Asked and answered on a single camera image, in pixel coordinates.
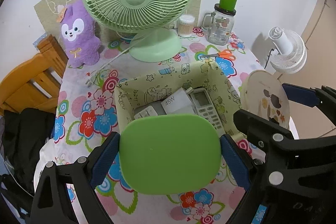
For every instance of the small white charger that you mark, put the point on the small white charger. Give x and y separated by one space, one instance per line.
145 111

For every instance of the purple plush toy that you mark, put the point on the purple plush toy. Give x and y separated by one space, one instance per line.
78 43

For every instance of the clear cotton swab jar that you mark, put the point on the clear cotton swab jar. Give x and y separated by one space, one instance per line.
186 27

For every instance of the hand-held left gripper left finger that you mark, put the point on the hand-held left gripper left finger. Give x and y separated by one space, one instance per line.
103 158

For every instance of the cartoon printed storage box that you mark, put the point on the cartoon printed storage box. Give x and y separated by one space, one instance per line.
162 82

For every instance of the large white charger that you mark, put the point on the large white charger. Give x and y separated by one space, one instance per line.
176 104

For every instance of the round beige printed disc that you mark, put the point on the round beige printed disc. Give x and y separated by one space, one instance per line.
260 92

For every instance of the wooden chair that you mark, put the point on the wooden chair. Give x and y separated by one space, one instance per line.
26 82

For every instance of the white standing fan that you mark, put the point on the white standing fan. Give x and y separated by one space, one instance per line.
286 53

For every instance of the green rounded case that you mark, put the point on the green rounded case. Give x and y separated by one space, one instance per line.
170 153

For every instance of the white remote control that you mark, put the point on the white remote control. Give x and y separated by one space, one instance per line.
207 106

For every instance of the black clothing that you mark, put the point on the black clothing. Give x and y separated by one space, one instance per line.
23 134

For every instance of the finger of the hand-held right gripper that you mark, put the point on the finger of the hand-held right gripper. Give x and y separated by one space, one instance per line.
302 95
252 124

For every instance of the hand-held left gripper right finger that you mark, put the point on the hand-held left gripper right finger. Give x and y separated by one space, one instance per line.
235 161

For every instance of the glass mug jar green lid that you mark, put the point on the glass mug jar green lid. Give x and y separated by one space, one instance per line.
219 29

